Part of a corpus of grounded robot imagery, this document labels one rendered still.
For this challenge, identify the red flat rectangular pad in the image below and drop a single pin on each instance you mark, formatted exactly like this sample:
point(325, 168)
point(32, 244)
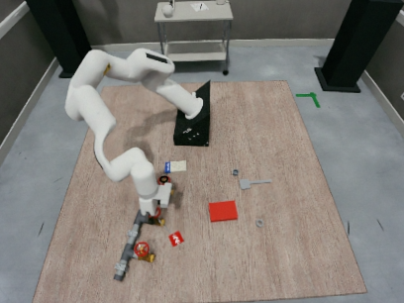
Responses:
point(223, 211)

